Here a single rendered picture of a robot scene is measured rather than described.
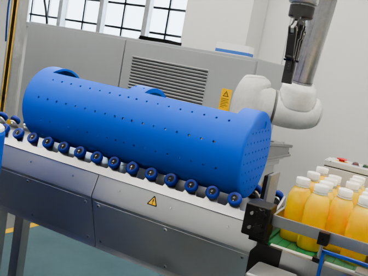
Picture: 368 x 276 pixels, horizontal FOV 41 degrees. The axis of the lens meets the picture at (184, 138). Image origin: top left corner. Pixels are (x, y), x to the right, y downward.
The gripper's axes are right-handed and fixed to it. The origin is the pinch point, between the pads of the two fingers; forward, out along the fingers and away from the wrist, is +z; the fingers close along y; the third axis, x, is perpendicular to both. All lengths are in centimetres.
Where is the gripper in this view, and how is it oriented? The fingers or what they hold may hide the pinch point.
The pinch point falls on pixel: (288, 72)
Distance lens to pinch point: 157.0
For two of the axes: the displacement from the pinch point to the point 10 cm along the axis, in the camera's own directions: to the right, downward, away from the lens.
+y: 4.5, -0.5, 8.9
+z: -1.8, 9.7, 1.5
